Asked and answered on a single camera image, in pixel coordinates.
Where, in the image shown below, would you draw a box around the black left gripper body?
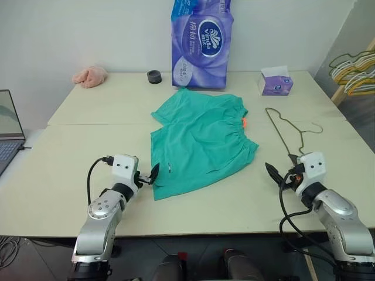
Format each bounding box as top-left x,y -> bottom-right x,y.
135,172 -> 154,186

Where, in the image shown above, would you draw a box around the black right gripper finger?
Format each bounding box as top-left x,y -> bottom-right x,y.
264,162 -> 282,179
268,173 -> 284,189

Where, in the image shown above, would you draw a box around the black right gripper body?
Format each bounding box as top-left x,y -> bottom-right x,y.
280,163 -> 304,191

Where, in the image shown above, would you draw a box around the olive wire hanger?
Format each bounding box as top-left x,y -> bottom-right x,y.
265,107 -> 324,163

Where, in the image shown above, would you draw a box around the green shorts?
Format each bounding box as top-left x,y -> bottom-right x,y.
150,87 -> 260,202

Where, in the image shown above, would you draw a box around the olive hanger on rack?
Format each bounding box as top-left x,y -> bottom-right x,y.
328,50 -> 375,77

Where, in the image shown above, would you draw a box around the small purple tissue box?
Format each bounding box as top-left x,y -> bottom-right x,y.
257,66 -> 295,97

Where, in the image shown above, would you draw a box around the wooden table leg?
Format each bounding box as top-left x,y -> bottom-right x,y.
302,253 -> 318,281

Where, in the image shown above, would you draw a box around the dark rounded shape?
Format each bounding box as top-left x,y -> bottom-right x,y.
223,248 -> 267,281
151,254 -> 185,281

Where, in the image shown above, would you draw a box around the wooden clothes rack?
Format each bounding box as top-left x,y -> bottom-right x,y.
330,39 -> 375,108

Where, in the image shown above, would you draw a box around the pink cloth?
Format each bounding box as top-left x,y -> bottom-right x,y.
71,65 -> 108,89

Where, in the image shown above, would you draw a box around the large purple tissue pack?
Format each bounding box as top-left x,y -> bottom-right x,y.
169,0 -> 236,89

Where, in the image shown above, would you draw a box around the grey laptop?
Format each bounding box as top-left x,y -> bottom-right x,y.
0,89 -> 27,177

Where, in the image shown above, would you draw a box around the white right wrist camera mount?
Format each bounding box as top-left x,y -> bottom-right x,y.
295,151 -> 328,197

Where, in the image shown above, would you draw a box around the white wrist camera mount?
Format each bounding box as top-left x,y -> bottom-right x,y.
112,153 -> 141,195
295,151 -> 328,197

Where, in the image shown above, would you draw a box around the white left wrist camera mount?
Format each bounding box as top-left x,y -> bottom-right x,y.
112,153 -> 141,195

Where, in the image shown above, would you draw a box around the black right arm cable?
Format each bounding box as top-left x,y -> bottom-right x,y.
278,172 -> 338,266

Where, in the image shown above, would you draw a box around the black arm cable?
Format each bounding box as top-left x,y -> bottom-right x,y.
278,172 -> 338,266
87,156 -> 115,206

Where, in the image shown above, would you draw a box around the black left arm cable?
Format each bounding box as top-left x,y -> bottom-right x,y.
87,156 -> 115,206

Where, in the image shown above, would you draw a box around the grey floor cables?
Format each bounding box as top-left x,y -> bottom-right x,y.
0,235 -> 22,265

